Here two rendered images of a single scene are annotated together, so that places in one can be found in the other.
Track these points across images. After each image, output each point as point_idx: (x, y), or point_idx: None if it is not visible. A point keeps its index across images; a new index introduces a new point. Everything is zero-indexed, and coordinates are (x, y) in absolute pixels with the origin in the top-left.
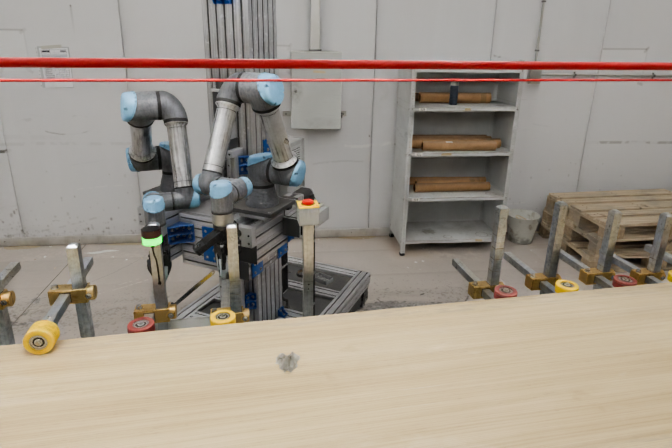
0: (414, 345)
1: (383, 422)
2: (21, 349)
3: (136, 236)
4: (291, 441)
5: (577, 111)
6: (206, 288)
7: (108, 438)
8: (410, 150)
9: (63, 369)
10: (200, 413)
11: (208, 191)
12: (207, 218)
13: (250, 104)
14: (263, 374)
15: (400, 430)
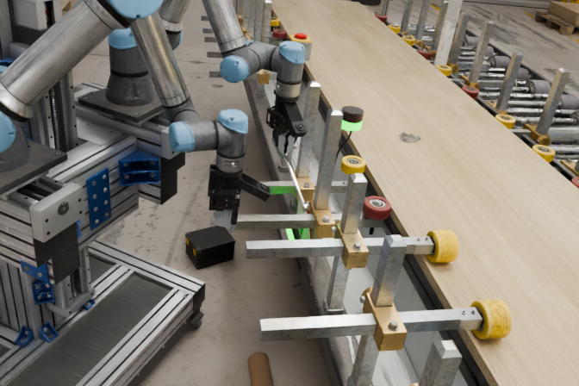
0: (373, 98)
1: (450, 117)
2: (444, 275)
3: None
4: (479, 142)
5: None
6: None
7: (517, 202)
8: None
9: (461, 238)
10: (475, 170)
11: (254, 71)
12: (93, 161)
13: None
14: (425, 147)
15: (454, 115)
